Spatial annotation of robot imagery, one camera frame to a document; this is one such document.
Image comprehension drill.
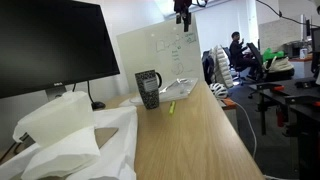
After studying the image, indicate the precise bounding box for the dark robot gripper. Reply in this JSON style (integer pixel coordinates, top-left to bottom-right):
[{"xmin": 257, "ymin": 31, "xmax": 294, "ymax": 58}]
[{"xmin": 174, "ymin": 0, "xmax": 192, "ymax": 32}]

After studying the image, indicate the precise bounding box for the black speckled composition mug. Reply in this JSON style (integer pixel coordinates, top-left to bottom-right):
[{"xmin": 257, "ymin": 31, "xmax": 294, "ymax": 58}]
[{"xmin": 135, "ymin": 70, "xmax": 162, "ymax": 109}]

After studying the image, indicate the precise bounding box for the glass whiteboard panel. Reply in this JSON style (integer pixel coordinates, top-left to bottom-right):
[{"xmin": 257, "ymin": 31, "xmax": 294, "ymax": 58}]
[{"xmin": 117, "ymin": 17, "xmax": 204, "ymax": 92}]

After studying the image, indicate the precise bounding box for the clear plastic bag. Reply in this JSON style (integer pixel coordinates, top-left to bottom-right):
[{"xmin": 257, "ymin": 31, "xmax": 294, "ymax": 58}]
[{"xmin": 120, "ymin": 78, "xmax": 198, "ymax": 107}]

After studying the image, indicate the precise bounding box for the seated person in black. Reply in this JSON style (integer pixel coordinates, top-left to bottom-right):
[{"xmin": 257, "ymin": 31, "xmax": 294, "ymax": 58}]
[{"xmin": 229, "ymin": 31, "xmax": 260, "ymax": 80}]

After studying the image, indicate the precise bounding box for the white bicycle helmet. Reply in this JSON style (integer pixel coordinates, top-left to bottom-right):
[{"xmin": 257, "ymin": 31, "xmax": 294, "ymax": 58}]
[{"xmin": 209, "ymin": 83, "xmax": 228, "ymax": 99}]

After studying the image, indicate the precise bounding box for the green highlighter pen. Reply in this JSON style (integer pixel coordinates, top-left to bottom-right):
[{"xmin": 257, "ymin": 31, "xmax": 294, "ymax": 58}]
[{"xmin": 169, "ymin": 101, "xmax": 176, "ymax": 115}]

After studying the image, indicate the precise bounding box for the white tote bag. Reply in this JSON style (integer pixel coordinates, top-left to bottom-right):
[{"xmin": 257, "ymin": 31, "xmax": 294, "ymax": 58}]
[{"xmin": 262, "ymin": 56, "xmax": 294, "ymax": 73}]

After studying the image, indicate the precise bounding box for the black computer mouse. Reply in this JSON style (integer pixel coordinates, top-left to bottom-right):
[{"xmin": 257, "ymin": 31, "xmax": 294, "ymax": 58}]
[{"xmin": 91, "ymin": 101, "xmax": 106, "ymax": 110}]

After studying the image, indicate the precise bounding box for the black computer monitor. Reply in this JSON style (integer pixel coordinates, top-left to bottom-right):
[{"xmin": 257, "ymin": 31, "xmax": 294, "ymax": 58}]
[{"xmin": 0, "ymin": 0, "xmax": 120, "ymax": 98}]

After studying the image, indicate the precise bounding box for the black side desk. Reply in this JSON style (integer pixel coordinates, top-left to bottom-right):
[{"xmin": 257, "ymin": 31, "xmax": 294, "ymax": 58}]
[{"xmin": 250, "ymin": 77, "xmax": 320, "ymax": 180}]

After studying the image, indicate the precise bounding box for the white cable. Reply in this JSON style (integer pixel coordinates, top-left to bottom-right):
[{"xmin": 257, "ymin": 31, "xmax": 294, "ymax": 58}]
[{"xmin": 233, "ymin": 101, "xmax": 258, "ymax": 160}]

